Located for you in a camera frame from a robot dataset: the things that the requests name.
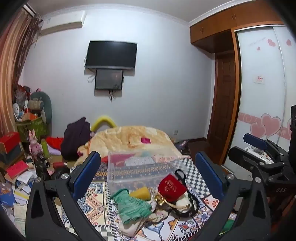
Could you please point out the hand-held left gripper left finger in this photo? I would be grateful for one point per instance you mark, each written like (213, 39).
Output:
(86, 177)

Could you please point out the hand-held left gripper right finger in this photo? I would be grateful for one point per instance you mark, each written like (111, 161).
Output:
(209, 177)

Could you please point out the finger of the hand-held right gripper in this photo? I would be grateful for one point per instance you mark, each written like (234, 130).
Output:
(254, 140)
(240, 157)

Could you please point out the red thermos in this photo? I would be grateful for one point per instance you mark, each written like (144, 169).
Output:
(59, 164)

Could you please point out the white heart-print wardrobe door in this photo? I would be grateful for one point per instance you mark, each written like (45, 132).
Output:
(261, 104)

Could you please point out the dark purple backpack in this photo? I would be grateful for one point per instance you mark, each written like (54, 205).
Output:
(75, 139)

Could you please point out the red cloth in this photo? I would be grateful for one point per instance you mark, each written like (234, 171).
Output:
(55, 141)

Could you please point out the brown wooden door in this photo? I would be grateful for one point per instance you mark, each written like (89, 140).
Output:
(223, 104)

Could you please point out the green bottle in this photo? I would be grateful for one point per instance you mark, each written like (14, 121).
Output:
(45, 149)

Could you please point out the green knitted cloth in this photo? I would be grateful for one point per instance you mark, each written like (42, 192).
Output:
(131, 206)

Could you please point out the yellow fleece blanket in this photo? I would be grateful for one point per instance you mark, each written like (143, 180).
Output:
(124, 139)

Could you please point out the clear plastic storage box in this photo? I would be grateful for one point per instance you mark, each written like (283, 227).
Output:
(141, 168)

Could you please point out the yellow sponge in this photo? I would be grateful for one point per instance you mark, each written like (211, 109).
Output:
(141, 193)

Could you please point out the yellow curved pillow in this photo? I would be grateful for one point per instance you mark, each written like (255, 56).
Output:
(103, 121)

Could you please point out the red wardrobe sticker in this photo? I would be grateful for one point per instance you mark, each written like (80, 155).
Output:
(259, 79)

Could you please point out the pink rabbit plush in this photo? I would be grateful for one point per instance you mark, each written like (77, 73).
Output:
(34, 144)

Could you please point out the pile of papers and books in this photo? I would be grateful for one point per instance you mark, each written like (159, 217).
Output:
(20, 187)

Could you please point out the cream cloth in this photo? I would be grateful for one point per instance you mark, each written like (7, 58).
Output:
(131, 228)

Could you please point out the red book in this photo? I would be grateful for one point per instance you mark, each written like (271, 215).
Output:
(17, 169)

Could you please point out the green storage box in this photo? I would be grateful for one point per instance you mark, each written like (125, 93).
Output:
(34, 129)

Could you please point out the pink cloth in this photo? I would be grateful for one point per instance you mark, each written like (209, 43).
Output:
(145, 140)

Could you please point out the grey neck pillow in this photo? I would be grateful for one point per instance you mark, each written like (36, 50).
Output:
(47, 104)

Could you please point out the red box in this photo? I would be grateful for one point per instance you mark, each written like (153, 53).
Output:
(9, 141)

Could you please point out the wooden overhead cabinet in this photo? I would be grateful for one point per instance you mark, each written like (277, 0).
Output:
(215, 25)

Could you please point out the striped brown curtain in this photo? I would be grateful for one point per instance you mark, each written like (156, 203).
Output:
(11, 69)

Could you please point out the white air conditioner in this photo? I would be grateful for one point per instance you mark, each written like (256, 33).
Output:
(62, 22)

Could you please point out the wall socket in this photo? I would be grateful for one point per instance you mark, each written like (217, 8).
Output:
(175, 132)

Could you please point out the small wall-mounted monitor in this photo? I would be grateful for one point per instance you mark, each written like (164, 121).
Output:
(108, 79)

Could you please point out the wall-mounted television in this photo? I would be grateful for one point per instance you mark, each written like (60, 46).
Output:
(111, 54)

